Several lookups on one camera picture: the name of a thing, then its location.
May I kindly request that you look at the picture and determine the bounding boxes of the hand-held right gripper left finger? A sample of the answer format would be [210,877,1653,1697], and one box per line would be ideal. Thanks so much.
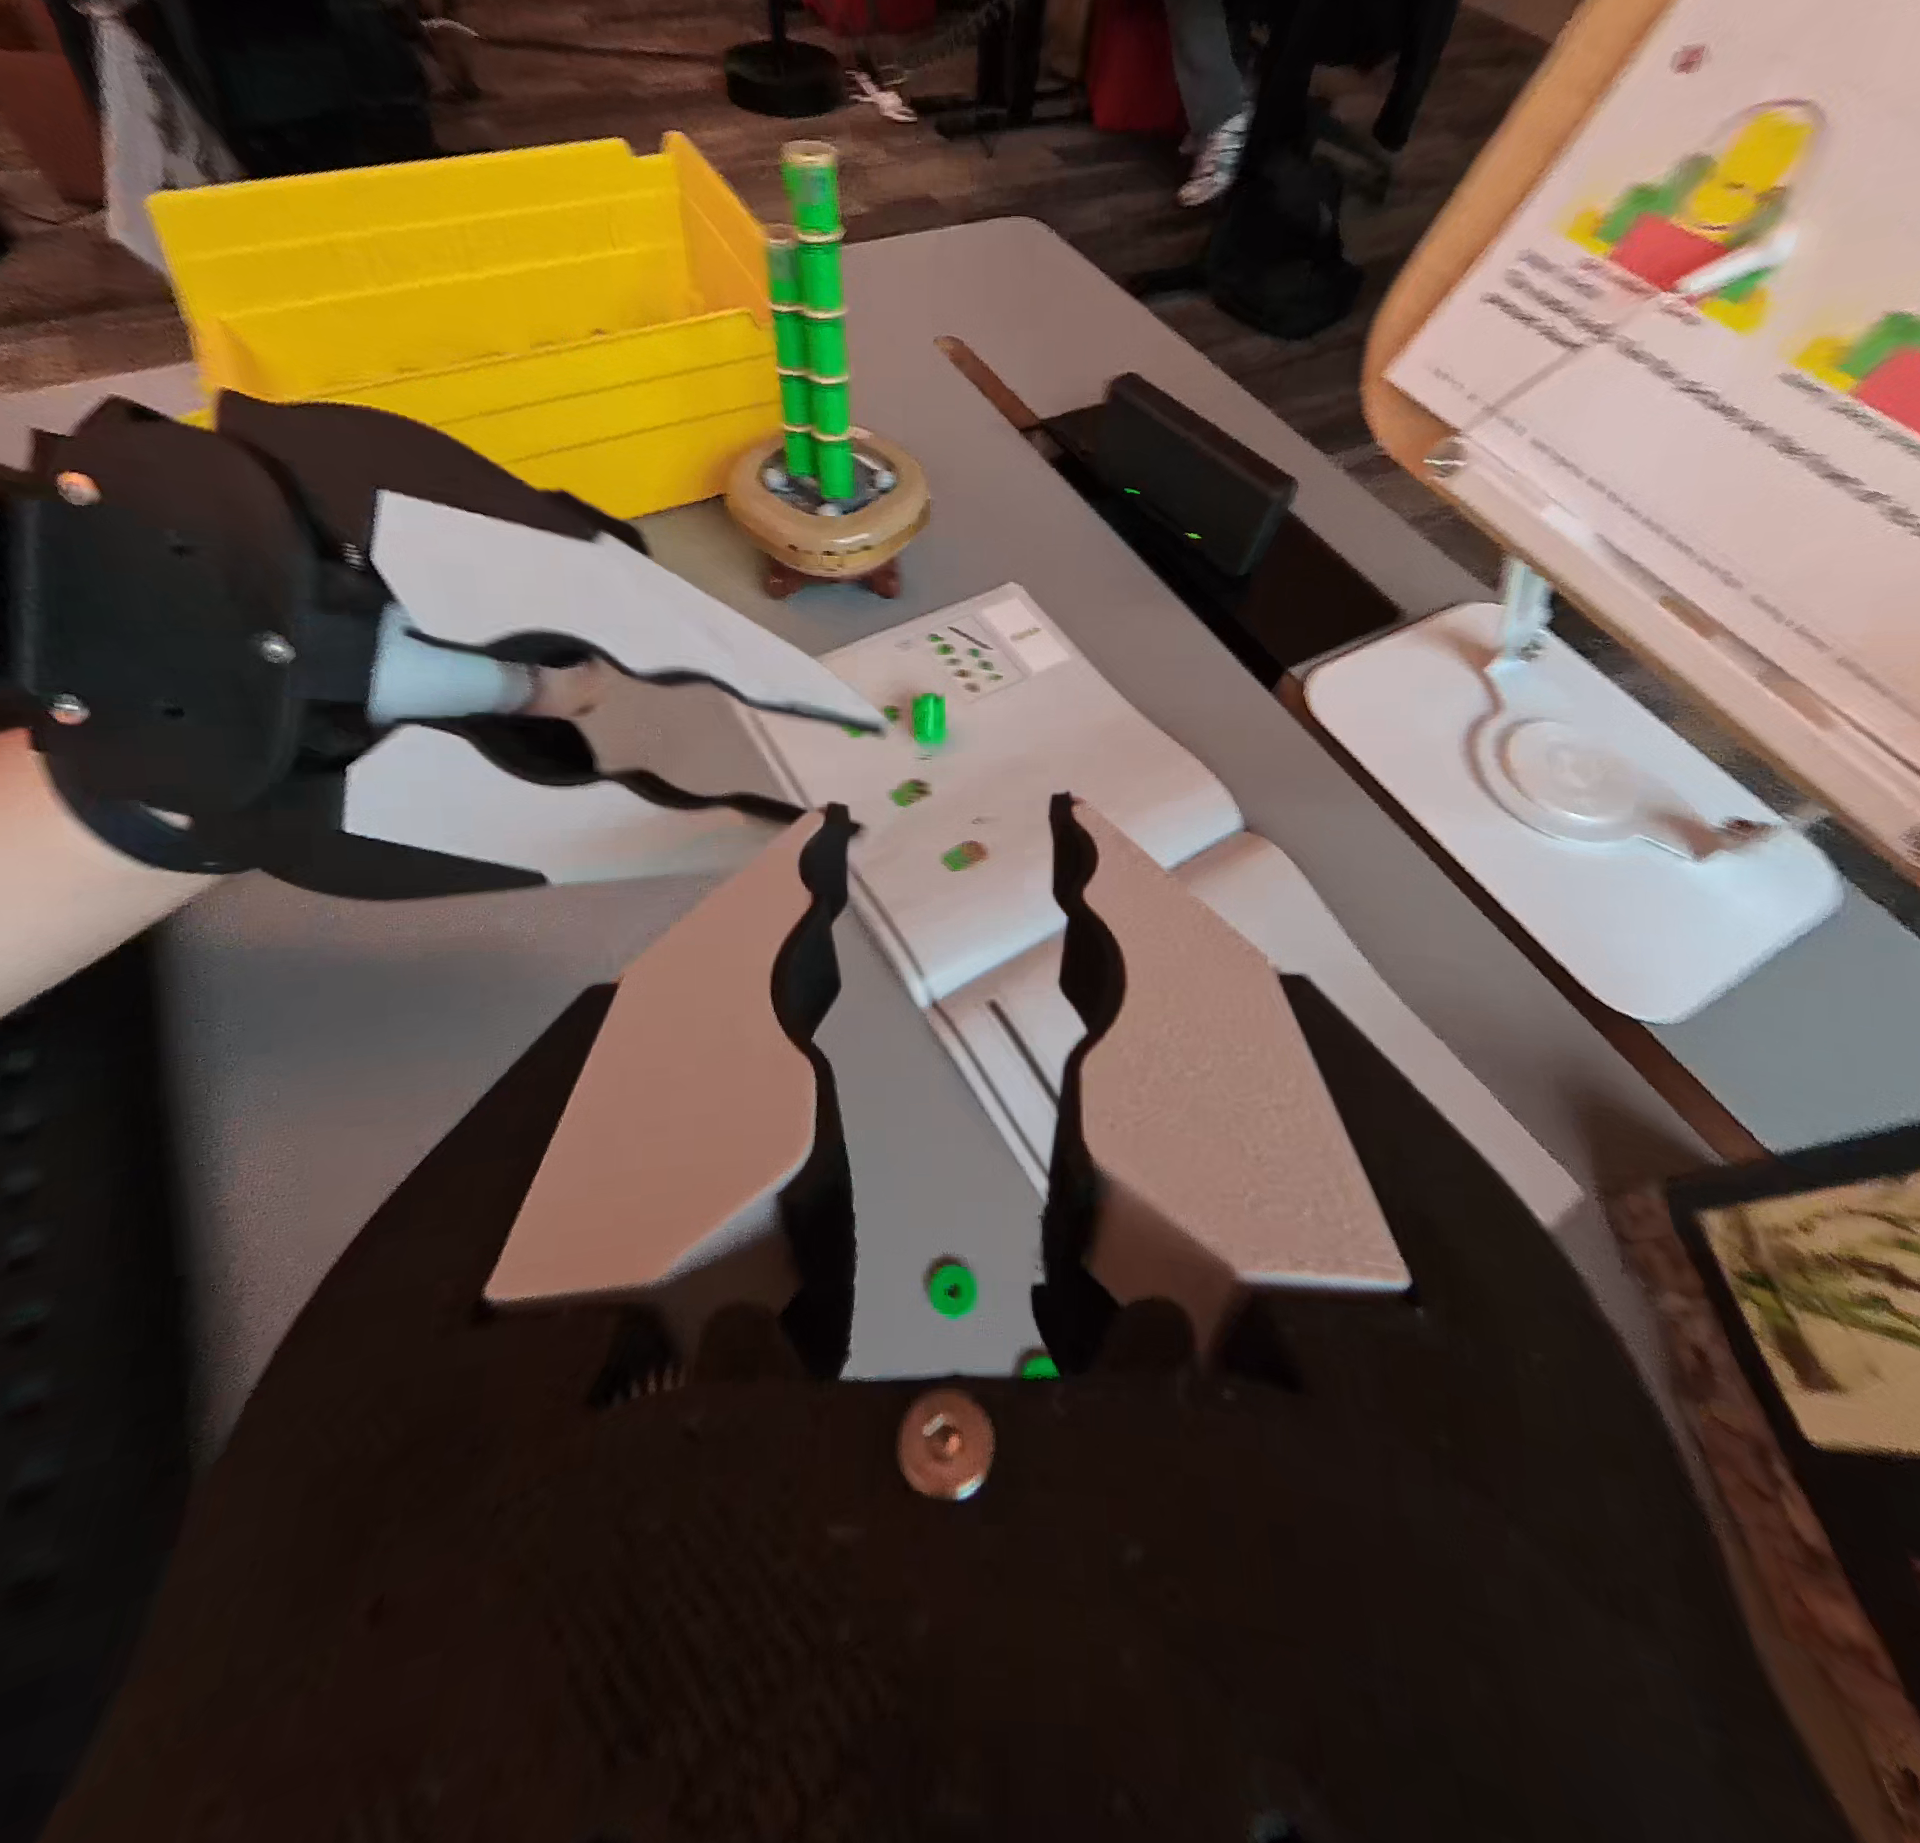
[479,807,864,1381]

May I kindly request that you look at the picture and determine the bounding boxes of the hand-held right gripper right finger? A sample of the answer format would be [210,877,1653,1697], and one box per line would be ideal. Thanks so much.
[1032,793,1419,1379]

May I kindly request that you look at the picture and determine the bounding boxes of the black studded edge pad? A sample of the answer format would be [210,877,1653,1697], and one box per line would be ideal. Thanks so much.
[0,944,196,1843]

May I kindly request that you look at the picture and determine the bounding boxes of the yellow plastic bin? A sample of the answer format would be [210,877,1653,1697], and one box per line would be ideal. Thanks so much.
[145,131,788,524]

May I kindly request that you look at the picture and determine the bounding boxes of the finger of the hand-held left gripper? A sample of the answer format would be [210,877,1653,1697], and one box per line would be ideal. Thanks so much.
[342,718,815,887]
[365,491,888,736]

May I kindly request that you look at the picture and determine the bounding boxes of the black brick set box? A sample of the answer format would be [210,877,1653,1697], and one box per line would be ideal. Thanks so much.
[1604,1129,1920,1843]

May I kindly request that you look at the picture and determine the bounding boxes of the black box with green light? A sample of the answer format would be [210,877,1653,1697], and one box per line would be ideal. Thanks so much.
[1071,373,1298,577]

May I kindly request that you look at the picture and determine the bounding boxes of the grey desk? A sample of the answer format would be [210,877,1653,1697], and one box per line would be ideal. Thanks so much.
[0,214,1772,1426]

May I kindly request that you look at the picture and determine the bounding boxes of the black stanchion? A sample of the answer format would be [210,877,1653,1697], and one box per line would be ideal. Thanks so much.
[723,0,845,121]

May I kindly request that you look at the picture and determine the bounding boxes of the green bamboo brick model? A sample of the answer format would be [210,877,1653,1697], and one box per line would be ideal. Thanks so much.
[723,140,931,600]

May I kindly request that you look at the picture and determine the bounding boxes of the person's left forearm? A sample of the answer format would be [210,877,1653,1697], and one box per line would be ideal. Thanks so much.
[0,740,203,1019]

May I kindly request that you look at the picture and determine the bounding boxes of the open instruction booklet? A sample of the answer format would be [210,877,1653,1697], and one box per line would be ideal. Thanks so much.
[742,582,1592,1246]

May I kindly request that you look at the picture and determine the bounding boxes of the wooden document stand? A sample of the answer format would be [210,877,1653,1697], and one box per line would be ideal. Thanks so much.
[1302,0,1920,1026]

